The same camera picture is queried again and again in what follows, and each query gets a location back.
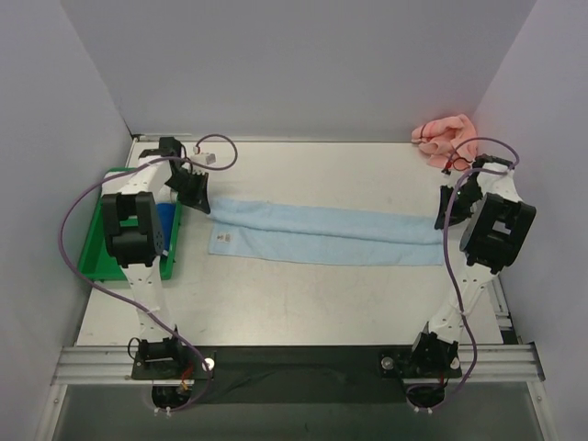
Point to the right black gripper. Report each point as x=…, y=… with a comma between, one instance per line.
x=453, y=208

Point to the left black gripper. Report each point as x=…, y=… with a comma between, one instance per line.
x=191, y=187

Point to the light blue towel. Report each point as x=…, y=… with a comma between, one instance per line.
x=322, y=236

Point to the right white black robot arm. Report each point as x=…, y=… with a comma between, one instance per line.
x=485, y=223

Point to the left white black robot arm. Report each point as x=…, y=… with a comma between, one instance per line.
x=158, y=343

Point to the rolled dark blue towel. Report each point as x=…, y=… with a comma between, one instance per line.
x=166, y=212

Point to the rolled white towel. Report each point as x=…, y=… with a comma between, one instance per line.
x=112, y=184

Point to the crumpled pink towel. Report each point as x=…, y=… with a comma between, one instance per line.
x=447, y=139

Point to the green plastic tray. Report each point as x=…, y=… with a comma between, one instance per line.
x=92, y=248

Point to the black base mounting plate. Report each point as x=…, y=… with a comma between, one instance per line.
x=293, y=375

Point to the aluminium front rail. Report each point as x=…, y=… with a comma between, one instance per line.
x=111, y=365

